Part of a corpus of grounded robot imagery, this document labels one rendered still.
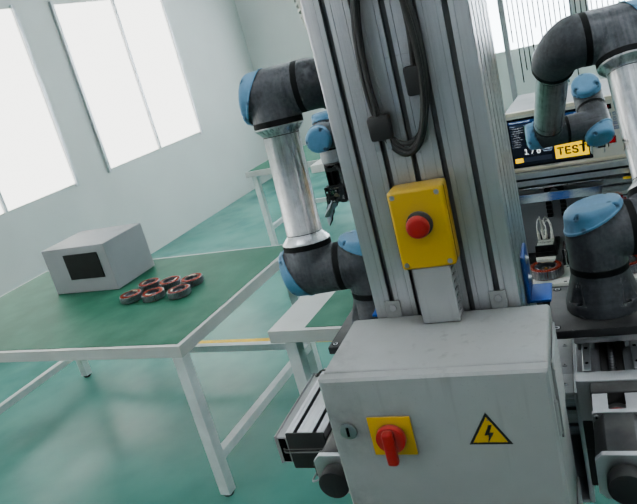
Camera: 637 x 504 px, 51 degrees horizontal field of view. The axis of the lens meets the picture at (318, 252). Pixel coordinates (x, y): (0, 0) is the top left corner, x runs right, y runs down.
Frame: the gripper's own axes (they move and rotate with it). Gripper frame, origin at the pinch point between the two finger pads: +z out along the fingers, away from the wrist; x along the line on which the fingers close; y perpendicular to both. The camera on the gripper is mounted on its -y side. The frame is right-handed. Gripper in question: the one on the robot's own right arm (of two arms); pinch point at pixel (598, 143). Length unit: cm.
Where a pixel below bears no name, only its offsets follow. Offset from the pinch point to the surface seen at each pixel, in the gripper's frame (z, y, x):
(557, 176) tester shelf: 10.2, 4.0, -13.9
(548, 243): 23.0, 22.3, -19.4
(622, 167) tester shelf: 10.2, 4.0, 5.9
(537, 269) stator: 19.8, 32.8, -22.7
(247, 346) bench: 114, 27, -198
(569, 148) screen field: 6.4, -3.7, -9.2
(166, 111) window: 280, -303, -468
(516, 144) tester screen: 3.5, -6.6, -25.7
